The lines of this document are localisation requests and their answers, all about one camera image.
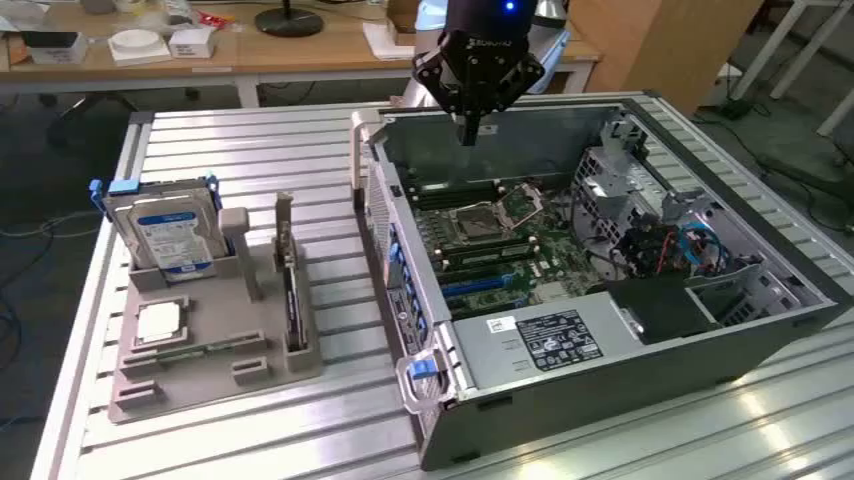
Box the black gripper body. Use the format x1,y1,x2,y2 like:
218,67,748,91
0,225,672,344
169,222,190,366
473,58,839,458
436,0,540,113

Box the black graphics card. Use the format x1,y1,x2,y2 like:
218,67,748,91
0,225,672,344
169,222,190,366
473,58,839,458
270,191,314,354

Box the white papers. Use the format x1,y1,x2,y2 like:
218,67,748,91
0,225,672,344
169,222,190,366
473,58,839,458
361,22,418,61

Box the cardboard box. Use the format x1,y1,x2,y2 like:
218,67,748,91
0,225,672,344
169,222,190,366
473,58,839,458
385,0,422,34

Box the wooden cabinet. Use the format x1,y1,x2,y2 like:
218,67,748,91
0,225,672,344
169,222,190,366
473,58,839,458
585,0,765,116

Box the black lamp base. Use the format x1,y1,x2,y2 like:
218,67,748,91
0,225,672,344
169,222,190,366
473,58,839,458
253,0,325,39

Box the metal socket cover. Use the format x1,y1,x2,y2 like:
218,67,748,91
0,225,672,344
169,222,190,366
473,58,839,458
496,182,546,230

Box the metal drive cage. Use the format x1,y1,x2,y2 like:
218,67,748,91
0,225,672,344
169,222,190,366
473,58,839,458
571,112,675,236

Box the CPU socket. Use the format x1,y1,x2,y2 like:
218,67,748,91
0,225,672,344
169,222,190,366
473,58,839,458
450,202,516,242

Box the white box red button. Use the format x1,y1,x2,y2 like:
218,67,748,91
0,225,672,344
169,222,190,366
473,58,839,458
709,62,745,109

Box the black power adapter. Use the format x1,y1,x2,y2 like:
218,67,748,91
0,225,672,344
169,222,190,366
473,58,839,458
717,98,755,121

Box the green motherboard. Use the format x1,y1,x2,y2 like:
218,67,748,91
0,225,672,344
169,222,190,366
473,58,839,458
392,177,632,321

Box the dark installed RAM stick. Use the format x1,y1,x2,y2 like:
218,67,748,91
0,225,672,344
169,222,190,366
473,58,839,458
438,242,540,270

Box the white labelled box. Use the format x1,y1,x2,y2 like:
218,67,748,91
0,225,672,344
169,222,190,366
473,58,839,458
165,27,218,60

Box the blue expansion slot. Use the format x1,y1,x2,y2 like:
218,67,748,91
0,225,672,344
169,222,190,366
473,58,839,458
438,277,509,297

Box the black floor stand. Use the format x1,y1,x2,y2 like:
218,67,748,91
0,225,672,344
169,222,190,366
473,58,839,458
752,152,854,199

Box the silver hard disk blue label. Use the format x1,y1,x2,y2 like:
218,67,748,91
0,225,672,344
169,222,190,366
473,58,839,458
109,192,222,275

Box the wooden desk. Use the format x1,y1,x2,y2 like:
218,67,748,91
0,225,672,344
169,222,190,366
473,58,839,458
0,0,601,96

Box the blue disk caddy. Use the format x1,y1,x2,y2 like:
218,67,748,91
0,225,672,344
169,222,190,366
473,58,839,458
87,174,232,281

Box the grey power supply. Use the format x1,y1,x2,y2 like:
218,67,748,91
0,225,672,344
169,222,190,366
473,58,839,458
450,292,643,392

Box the metal disk bay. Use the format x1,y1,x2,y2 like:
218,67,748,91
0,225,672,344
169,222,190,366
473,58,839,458
684,259,805,329

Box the white box black lid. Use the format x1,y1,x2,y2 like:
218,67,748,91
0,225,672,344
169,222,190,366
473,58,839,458
18,30,89,65

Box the silver CPU chip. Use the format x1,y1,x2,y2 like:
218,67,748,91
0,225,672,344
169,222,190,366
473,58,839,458
135,302,186,345

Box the green loose RAM stick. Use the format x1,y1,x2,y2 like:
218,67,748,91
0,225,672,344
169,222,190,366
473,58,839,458
156,341,240,359

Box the black open PC case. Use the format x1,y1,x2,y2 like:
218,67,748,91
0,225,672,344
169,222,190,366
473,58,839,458
350,93,854,472

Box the grey parts rack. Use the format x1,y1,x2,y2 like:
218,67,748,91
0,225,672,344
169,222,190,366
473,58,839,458
105,207,328,426

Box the blue wire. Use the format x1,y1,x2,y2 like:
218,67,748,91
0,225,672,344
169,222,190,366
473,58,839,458
672,222,735,276

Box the red wire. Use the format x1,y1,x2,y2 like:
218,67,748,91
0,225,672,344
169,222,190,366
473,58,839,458
655,227,673,275

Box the white table frame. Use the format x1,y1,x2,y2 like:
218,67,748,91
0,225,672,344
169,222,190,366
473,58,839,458
729,0,854,136

